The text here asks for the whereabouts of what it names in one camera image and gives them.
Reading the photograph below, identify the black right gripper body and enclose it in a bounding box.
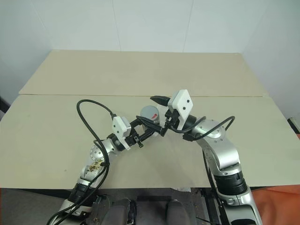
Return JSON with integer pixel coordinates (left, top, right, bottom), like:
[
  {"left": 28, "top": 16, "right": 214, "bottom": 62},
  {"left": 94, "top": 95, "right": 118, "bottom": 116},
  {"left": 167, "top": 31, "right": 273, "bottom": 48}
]
[{"left": 164, "top": 109, "right": 180, "bottom": 129}]

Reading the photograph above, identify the dark grey rounded pad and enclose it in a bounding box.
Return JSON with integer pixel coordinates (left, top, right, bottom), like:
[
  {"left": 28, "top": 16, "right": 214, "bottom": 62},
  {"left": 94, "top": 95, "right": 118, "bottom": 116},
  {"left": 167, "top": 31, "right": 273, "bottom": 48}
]
[
  {"left": 165, "top": 199, "right": 186, "bottom": 225},
  {"left": 105, "top": 199, "right": 132, "bottom": 225}
]

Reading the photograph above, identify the grey white box at edge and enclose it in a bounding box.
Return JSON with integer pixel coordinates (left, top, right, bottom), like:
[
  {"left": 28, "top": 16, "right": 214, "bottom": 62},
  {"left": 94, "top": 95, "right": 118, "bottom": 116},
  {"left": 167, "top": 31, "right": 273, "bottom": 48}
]
[{"left": 287, "top": 116, "right": 300, "bottom": 135}]

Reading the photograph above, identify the black object at table side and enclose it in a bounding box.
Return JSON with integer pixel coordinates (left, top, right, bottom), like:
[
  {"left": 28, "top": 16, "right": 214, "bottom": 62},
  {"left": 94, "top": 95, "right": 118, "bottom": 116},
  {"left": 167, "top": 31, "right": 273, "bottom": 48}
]
[{"left": 0, "top": 95, "right": 11, "bottom": 116}]

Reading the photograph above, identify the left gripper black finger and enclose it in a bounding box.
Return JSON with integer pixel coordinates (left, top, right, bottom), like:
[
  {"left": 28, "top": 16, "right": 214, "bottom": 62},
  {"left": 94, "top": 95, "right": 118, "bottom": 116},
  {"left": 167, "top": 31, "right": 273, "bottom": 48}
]
[
  {"left": 140, "top": 130, "right": 157, "bottom": 140},
  {"left": 136, "top": 115, "right": 165, "bottom": 136}
]

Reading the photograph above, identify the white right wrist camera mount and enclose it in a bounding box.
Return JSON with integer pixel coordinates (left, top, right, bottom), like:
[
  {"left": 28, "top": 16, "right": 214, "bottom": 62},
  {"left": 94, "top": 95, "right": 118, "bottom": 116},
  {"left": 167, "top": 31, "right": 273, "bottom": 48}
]
[{"left": 167, "top": 89, "right": 194, "bottom": 130}]

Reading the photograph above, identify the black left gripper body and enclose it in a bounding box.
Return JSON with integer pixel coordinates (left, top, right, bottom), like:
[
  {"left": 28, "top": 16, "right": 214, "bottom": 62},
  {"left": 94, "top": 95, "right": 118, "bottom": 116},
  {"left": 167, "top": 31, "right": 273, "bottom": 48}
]
[{"left": 125, "top": 118, "right": 146, "bottom": 149}]

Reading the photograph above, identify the clear jar with red mark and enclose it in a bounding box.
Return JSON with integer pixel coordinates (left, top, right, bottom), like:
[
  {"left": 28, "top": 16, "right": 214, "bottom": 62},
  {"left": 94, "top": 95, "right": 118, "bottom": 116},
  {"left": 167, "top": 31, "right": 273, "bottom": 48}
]
[{"left": 143, "top": 113, "right": 162, "bottom": 129}]

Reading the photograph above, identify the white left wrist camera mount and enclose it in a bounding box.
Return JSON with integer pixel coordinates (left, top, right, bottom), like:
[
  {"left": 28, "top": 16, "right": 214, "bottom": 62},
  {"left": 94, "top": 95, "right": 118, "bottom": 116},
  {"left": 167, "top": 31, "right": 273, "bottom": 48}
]
[{"left": 112, "top": 116, "right": 132, "bottom": 150}]

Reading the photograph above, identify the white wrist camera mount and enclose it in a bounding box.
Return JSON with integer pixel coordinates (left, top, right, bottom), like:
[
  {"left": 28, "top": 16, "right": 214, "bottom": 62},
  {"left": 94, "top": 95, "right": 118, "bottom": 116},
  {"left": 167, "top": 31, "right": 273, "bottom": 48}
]
[
  {"left": 112, "top": 116, "right": 132, "bottom": 150},
  {"left": 167, "top": 89, "right": 194, "bottom": 130}
]

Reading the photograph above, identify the orange cloth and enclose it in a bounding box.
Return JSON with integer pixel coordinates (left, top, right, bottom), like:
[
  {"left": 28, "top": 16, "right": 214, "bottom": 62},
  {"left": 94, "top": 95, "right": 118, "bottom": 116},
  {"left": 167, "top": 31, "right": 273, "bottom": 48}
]
[{"left": 248, "top": 179, "right": 300, "bottom": 225}]

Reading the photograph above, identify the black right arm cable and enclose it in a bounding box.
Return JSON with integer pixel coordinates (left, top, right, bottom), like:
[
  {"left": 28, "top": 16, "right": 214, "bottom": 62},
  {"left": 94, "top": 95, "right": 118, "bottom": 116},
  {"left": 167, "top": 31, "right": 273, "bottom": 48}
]
[{"left": 169, "top": 116, "right": 236, "bottom": 143}]

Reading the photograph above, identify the thin black cable along arm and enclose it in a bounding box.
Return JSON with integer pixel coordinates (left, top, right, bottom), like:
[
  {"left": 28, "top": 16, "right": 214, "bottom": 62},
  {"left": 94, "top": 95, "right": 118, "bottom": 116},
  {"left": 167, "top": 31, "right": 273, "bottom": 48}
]
[{"left": 202, "top": 149, "right": 229, "bottom": 225}]

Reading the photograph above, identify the grey round jar lid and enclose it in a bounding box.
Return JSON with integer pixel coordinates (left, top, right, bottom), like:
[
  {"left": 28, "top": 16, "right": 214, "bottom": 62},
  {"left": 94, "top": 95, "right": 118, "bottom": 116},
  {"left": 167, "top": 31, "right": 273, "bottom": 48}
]
[{"left": 140, "top": 105, "right": 159, "bottom": 120}]

